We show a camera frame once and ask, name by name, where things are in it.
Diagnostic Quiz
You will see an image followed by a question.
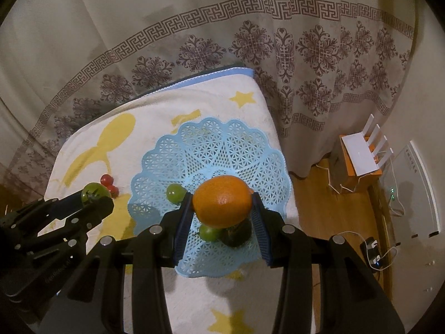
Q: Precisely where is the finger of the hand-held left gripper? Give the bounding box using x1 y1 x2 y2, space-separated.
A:
31 198 115 251
16 191 85 232

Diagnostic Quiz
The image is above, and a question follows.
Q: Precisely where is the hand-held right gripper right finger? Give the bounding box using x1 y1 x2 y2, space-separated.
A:
251 191 406 334

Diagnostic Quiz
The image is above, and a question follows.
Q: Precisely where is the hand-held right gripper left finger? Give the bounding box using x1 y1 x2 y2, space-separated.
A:
36 192 194 334

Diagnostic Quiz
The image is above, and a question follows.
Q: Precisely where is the green tomato with long stem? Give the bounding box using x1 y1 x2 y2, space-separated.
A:
81 182 109 202

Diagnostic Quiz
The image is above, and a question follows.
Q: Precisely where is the dark wrinkled passion fruit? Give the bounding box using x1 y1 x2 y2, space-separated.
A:
221 217 253 248

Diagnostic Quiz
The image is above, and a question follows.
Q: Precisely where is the small green tomato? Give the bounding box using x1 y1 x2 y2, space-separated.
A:
166 184 187 204

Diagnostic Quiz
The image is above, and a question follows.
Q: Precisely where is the round orange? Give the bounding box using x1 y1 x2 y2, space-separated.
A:
192 176 253 227

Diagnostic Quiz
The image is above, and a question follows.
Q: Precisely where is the light blue plastic basket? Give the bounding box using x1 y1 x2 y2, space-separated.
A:
128 117 292 279

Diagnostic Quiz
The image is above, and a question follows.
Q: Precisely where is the white and yellow towel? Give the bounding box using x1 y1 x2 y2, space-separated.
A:
45 71 300 334

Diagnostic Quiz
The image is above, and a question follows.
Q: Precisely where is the orange cardboard box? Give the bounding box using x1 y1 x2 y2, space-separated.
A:
328 134 383 193

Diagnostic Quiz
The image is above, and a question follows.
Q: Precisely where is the black power strip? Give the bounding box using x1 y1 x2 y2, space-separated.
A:
360 237 385 271

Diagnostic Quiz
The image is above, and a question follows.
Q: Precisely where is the white router with antennas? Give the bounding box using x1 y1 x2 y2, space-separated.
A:
341 113 395 176

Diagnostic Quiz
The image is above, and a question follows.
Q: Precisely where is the white appliance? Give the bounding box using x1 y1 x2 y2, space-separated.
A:
379 140 439 244

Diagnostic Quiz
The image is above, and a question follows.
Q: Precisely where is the beige patterned curtain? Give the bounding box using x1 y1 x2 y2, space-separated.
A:
0 0 445 216

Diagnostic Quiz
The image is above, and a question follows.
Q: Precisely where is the white cable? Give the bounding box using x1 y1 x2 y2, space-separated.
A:
333 230 397 272
316 163 359 194

